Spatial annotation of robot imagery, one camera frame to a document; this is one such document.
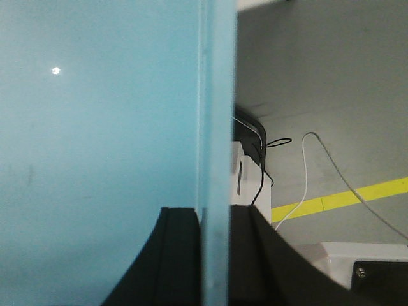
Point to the yellow floor tape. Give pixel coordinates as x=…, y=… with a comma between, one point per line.
x=342, y=199

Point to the light blue plastic box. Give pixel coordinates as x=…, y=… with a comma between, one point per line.
x=111, y=110

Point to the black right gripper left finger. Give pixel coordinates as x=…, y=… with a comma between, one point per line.
x=167, y=270

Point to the white equipment box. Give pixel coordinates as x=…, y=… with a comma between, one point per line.
x=246, y=178

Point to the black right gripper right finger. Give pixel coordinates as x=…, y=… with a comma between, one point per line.
x=265, y=270

